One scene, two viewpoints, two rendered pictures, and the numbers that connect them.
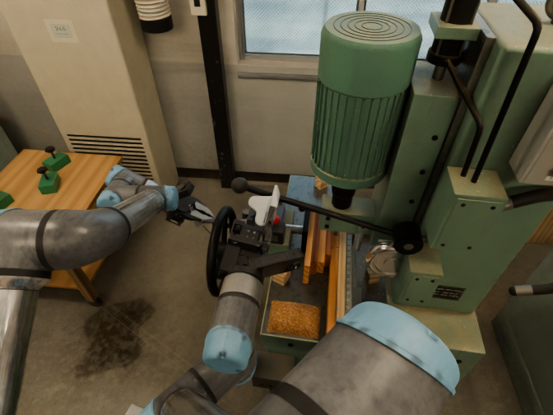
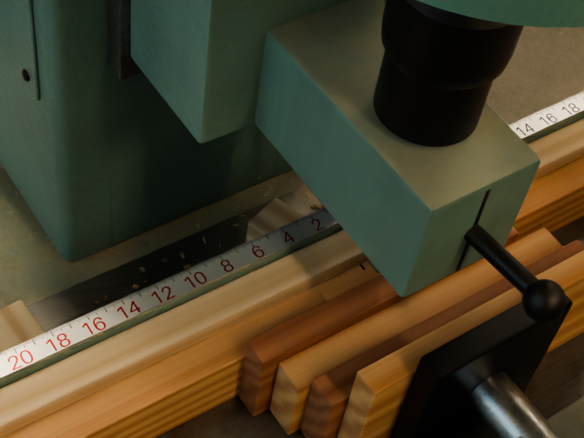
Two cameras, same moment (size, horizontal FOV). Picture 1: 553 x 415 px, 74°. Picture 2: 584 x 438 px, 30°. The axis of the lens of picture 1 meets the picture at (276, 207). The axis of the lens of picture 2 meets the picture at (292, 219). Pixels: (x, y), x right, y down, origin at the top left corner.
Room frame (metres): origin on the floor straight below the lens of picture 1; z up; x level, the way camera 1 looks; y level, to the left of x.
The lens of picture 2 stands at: (1.00, 0.03, 1.43)
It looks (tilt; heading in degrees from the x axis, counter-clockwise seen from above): 50 degrees down; 220
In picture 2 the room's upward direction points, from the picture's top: 11 degrees clockwise
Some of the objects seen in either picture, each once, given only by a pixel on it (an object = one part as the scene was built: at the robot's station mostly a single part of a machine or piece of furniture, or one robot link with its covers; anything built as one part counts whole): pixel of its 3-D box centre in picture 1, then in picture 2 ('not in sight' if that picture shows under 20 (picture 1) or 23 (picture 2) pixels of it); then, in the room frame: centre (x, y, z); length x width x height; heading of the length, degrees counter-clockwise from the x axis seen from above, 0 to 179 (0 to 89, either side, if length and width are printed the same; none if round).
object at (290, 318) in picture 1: (295, 315); not in sight; (0.44, -0.04, 0.91); 0.12 x 0.09 x 0.03; 82
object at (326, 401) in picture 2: (315, 241); (453, 342); (0.66, -0.11, 0.93); 0.19 x 0.02 x 0.05; 172
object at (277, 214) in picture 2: (372, 275); (277, 235); (0.62, -0.29, 0.82); 0.03 x 0.03 x 0.03; 9
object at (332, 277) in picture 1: (333, 260); (462, 247); (0.60, -0.16, 0.92); 0.62 x 0.02 x 0.04; 172
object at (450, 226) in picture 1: (462, 212); not in sight; (0.49, -0.36, 1.23); 0.09 x 0.08 x 0.15; 82
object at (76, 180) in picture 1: (56, 221); not in sight; (1.30, 1.16, 0.32); 0.66 x 0.57 x 0.64; 174
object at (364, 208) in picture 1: (346, 216); (386, 147); (0.67, -0.19, 1.02); 0.14 x 0.07 x 0.09; 82
